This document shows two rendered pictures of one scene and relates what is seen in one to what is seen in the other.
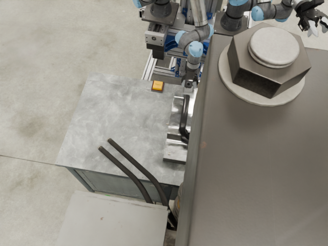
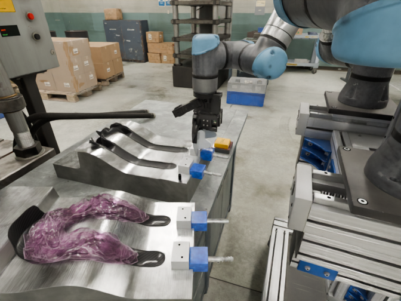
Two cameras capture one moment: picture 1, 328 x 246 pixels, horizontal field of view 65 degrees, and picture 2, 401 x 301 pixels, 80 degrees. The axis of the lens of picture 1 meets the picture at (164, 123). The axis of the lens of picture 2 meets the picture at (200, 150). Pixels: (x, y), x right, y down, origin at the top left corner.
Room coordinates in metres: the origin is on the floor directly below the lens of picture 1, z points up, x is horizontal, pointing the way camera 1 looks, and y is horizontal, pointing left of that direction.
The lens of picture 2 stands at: (1.13, -0.84, 1.32)
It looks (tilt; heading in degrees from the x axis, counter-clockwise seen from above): 30 degrees down; 101
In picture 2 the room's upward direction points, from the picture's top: straight up
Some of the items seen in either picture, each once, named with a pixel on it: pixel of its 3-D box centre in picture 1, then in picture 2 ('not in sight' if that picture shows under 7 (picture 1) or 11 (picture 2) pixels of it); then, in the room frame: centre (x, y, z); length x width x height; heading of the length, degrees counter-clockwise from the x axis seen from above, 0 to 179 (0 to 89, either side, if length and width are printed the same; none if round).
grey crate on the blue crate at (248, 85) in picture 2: not in sight; (247, 85); (1.12, 3.12, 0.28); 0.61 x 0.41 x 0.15; 174
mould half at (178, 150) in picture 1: (190, 123); (135, 154); (0.75, -0.16, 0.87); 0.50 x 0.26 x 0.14; 174
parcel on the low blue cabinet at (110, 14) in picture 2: not in sight; (113, 14); (-2.86, 6.36, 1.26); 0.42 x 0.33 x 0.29; 174
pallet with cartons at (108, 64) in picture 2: not in sight; (88, 63); (-2.31, 3.94, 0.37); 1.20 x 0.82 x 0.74; 2
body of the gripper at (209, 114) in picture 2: (191, 70); (206, 110); (1.01, -0.15, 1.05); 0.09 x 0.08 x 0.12; 174
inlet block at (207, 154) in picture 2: (189, 84); (210, 154); (1.02, -0.15, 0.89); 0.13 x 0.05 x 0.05; 174
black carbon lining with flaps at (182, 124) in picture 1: (193, 117); (135, 144); (0.76, -0.18, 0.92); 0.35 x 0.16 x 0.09; 174
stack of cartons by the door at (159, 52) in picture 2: not in sight; (162, 47); (-1.44, 6.31, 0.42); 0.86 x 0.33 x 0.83; 174
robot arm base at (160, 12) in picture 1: (160, 4); (366, 88); (1.53, 0.07, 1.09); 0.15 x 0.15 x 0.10
